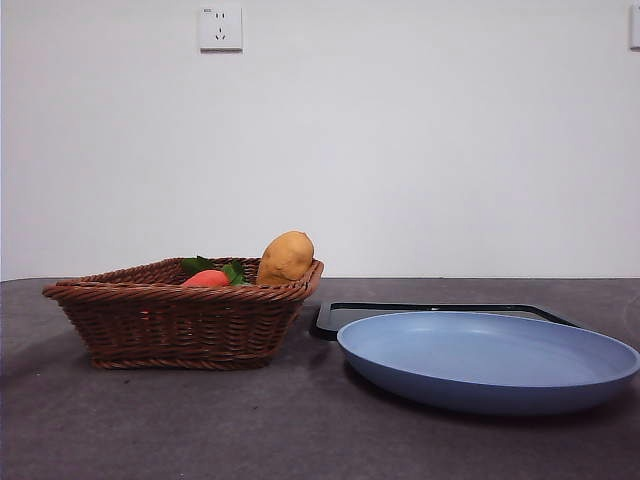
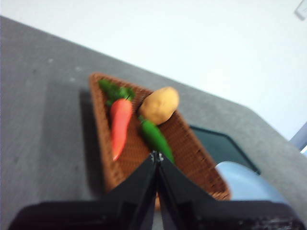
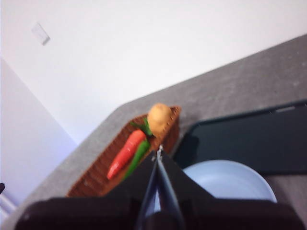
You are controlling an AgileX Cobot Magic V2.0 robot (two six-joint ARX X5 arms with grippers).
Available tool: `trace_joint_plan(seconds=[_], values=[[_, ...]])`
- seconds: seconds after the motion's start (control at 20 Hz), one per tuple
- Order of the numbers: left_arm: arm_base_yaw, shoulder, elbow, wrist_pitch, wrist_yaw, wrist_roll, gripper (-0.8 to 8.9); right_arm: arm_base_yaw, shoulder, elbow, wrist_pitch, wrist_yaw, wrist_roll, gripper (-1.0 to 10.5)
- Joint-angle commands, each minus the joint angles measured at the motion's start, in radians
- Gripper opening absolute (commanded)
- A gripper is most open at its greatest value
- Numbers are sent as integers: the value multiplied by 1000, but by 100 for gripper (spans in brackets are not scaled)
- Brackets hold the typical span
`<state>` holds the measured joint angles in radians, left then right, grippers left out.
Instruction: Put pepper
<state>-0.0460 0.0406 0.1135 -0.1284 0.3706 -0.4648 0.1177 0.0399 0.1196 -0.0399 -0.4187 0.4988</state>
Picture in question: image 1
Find blue round plate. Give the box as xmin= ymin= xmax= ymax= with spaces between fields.
xmin=336 ymin=310 xmax=640 ymax=416

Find brown potato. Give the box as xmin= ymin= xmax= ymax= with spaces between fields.
xmin=256 ymin=230 xmax=316 ymax=287

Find black rectangular tray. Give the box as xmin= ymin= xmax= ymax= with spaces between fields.
xmin=309 ymin=301 xmax=584 ymax=342

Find orange carrot with green leaves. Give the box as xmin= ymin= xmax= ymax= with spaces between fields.
xmin=180 ymin=255 xmax=253 ymax=288

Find brown wicker basket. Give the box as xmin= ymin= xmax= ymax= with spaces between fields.
xmin=42 ymin=257 xmax=325 ymax=371

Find white wall socket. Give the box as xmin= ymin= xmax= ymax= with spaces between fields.
xmin=199 ymin=5 xmax=244 ymax=53

